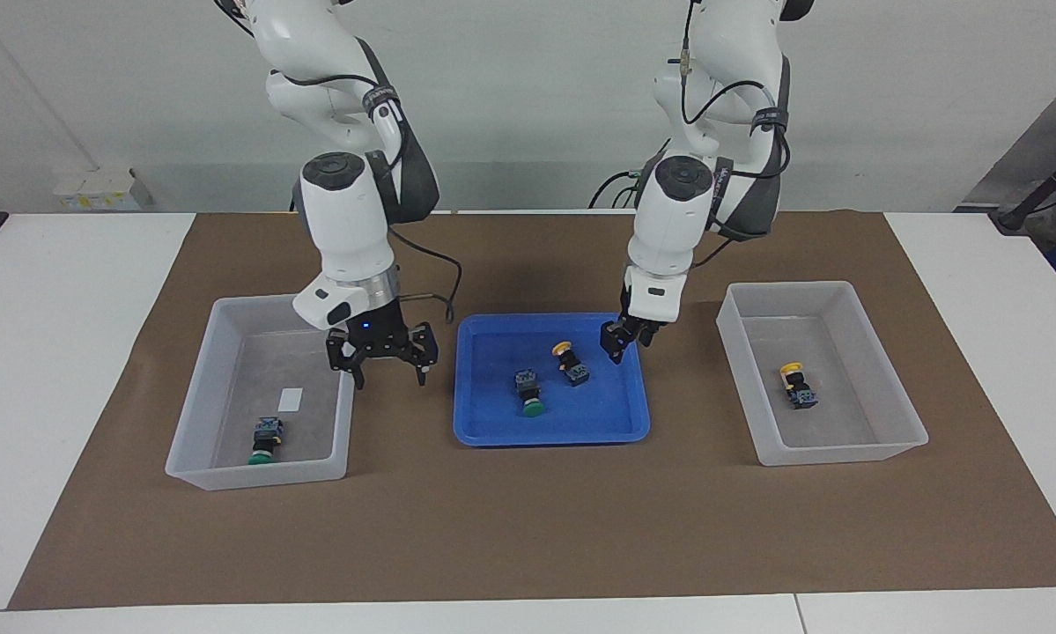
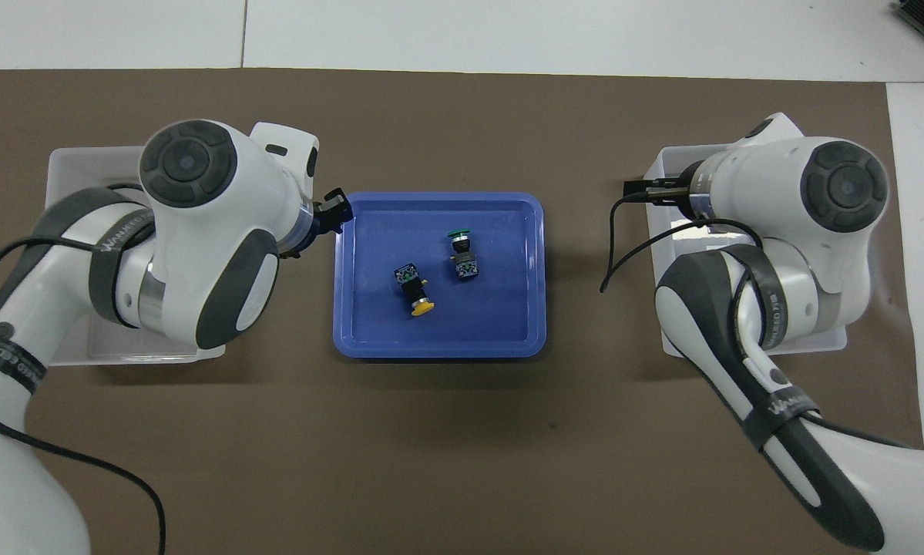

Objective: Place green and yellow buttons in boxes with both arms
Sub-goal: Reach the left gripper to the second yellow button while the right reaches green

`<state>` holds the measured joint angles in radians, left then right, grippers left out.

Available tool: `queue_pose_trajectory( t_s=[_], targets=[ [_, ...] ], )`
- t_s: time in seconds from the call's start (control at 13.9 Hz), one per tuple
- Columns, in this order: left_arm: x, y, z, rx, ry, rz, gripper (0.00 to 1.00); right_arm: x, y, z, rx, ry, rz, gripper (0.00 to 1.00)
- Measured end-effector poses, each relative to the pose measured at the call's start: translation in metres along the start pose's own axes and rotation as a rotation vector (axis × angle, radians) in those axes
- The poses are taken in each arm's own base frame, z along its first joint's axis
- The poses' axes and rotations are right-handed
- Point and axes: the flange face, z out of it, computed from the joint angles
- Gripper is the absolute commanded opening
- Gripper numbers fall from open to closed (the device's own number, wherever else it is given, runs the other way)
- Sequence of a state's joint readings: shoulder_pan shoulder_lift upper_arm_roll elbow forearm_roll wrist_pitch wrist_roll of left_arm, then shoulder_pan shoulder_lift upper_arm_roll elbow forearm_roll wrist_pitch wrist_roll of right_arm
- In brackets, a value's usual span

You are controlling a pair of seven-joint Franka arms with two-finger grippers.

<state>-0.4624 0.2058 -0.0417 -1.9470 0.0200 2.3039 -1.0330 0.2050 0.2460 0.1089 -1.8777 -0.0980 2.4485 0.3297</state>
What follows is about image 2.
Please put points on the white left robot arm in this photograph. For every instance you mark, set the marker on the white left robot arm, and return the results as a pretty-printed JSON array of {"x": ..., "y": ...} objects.
[{"x": 199, "y": 231}]

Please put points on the blue plastic tray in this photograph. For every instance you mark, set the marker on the blue plastic tray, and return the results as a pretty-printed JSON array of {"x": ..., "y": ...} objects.
[{"x": 492, "y": 324}]

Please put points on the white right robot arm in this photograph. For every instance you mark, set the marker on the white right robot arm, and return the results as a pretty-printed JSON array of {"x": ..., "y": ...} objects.
[{"x": 816, "y": 216}]

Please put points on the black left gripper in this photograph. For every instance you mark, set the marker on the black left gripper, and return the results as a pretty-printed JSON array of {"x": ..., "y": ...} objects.
[{"x": 334, "y": 210}]

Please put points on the brown paper table mat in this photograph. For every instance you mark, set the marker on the brown paper table mat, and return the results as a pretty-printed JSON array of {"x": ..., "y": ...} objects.
[{"x": 446, "y": 447}]

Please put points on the yellow push button switch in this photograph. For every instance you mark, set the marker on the yellow push button switch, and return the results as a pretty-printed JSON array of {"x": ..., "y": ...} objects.
[{"x": 409, "y": 279}]

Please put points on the green push button switch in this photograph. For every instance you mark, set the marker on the green push button switch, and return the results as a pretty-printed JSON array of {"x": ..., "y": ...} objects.
[{"x": 465, "y": 262}]

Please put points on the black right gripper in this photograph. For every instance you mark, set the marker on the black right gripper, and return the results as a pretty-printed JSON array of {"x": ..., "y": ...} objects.
[{"x": 635, "y": 190}]

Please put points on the translucent white plastic box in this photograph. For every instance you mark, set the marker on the translucent white plastic box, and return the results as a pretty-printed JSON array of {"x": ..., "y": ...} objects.
[
  {"x": 666, "y": 239},
  {"x": 72, "y": 166}
]

